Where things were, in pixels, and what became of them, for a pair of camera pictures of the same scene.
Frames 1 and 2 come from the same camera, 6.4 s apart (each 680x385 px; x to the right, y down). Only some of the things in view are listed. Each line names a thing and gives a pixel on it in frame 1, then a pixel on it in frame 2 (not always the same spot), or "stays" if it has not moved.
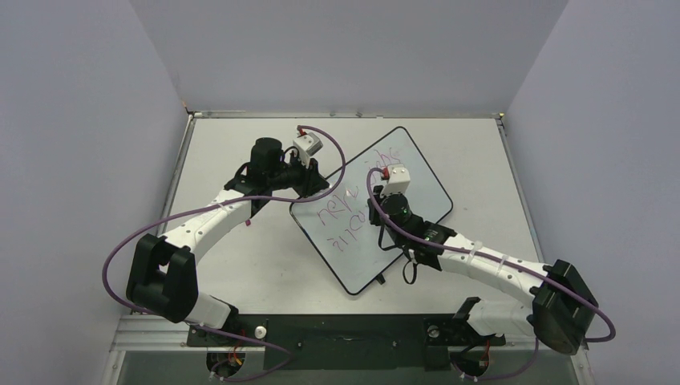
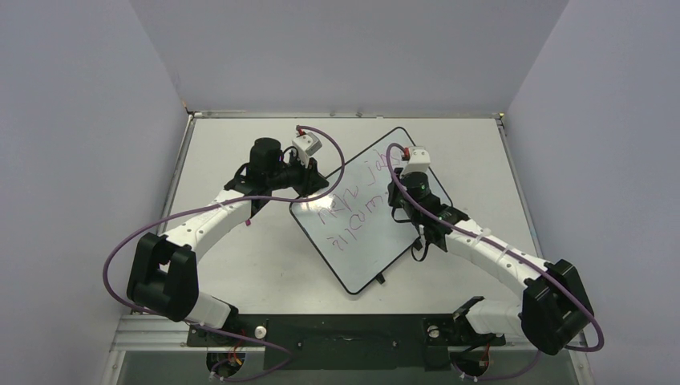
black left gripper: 311,180 stays
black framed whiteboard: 337,222 stays
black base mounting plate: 425,342 stays
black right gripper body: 378,202 → 401,191
